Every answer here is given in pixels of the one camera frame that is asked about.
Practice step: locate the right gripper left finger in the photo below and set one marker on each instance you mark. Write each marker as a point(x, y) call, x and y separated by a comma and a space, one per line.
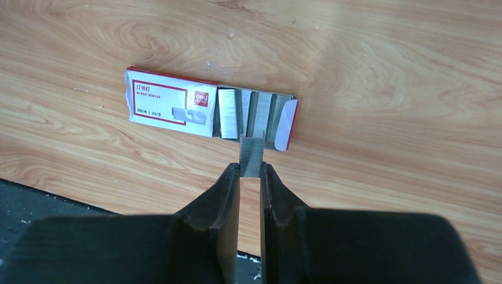
point(197, 244)

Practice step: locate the staple box with staples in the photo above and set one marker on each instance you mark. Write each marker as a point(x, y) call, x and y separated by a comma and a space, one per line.
point(209, 109)

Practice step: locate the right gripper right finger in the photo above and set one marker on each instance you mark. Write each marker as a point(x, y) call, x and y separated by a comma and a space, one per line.
point(302, 244)

